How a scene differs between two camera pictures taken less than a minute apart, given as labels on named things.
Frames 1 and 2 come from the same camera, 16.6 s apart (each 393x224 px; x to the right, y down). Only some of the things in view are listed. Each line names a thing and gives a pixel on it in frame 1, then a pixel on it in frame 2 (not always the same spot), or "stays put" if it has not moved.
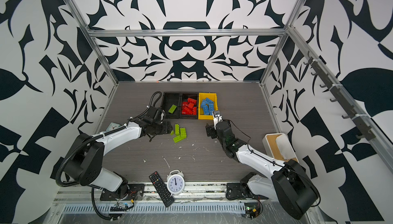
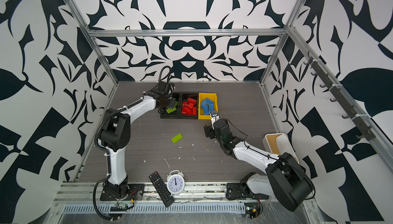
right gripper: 211,131 stays put
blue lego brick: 210,102 stays put
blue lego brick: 211,108 stays put
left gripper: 167,129 -> 173,103
